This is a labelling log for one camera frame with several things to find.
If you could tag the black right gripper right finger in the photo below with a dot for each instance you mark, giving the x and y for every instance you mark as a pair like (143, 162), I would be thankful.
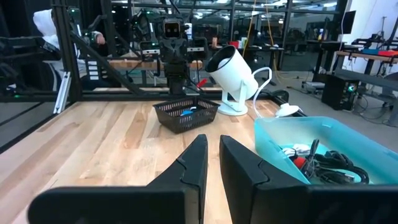
(248, 193)

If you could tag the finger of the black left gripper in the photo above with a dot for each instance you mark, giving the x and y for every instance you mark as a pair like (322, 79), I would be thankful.
(166, 49)
(180, 49)

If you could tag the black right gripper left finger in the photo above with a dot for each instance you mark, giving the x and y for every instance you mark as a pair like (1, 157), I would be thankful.
(186, 186)

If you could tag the white and blue wall charger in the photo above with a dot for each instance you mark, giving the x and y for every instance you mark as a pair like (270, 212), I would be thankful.
(186, 112)

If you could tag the neighbouring black robot arm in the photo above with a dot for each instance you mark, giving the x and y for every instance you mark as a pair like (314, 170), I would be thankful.
(18, 46)

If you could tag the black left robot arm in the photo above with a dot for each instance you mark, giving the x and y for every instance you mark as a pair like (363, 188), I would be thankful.
(175, 77)

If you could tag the teal translucent plastic bin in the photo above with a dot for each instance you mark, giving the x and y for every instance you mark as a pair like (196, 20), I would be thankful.
(280, 130)

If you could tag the wooden workbench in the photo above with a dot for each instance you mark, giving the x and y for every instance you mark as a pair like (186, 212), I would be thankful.
(133, 64)

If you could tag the black drawer cabinet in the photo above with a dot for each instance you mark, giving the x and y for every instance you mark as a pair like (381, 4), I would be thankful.
(109, 77)

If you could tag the person's hand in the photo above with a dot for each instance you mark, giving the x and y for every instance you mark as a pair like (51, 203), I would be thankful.
(100, 39)

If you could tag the black mesh plastic basket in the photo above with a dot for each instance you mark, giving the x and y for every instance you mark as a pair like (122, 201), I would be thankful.
(192, 124)

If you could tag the white round power adapter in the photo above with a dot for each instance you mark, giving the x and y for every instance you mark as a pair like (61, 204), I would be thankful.
(287, 110)

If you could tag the person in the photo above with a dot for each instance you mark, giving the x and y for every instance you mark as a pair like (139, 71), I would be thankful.
(46, 28)

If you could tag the black computer tower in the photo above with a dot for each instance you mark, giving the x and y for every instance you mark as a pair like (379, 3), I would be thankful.
(337, 93)

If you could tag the wooden top desk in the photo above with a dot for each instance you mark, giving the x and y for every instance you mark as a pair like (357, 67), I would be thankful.
(357, 56)

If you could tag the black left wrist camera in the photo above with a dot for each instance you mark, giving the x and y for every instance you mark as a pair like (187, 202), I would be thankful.
(171, 29)

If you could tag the black diagonal frame brace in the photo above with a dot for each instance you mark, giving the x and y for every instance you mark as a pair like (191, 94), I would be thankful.
(105, 63)

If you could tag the black frame base rail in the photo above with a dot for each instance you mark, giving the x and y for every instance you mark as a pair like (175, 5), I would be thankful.
(124, 95)

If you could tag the black frame post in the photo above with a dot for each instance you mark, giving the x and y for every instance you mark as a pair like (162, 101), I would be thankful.
(66, 46)

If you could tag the aluminium bracket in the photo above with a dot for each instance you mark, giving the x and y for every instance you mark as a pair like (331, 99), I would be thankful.
(62, 93)

